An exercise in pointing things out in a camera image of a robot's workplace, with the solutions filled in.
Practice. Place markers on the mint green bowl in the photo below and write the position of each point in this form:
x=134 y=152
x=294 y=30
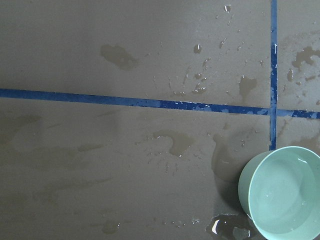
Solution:
x=279 y=190

